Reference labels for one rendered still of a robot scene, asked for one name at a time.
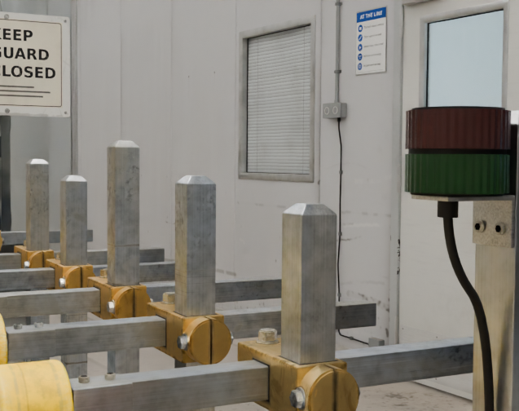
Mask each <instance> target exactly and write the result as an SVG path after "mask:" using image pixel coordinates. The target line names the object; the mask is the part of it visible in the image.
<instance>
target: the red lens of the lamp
mask: <svg viewBox="0 0 519 411"><path fill-rule="evenodd" d="M511 116H512V111H510V110H504V109H489V108H434V109H417V110H408V111H406V134H405V149H411V148H477V149H507V150H510V149H511Z"/></svg>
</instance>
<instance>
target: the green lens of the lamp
mask: <svg viewBox="0 0 519 411"><path fill-rule="evenodd" d="M509 188H510V155H502V154H405V183H404V192H418V193H439V194H506V193H509Z"/></svg>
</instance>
